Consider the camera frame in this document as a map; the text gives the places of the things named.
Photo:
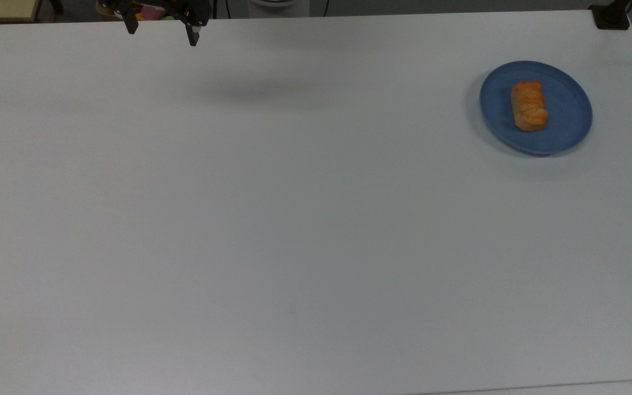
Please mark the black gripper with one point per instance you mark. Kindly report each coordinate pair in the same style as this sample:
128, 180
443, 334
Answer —
168, 5

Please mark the basket of colourful toys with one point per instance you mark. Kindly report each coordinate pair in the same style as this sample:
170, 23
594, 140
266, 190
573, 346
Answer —
153, 13

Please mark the blue round plate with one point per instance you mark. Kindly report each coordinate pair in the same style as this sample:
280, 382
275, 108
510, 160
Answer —
565, 109

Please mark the golden bread roll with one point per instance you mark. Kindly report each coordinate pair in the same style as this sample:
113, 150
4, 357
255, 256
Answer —
529, 106

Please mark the black table clamp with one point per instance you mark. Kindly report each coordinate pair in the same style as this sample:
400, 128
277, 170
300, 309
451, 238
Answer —
611, 15

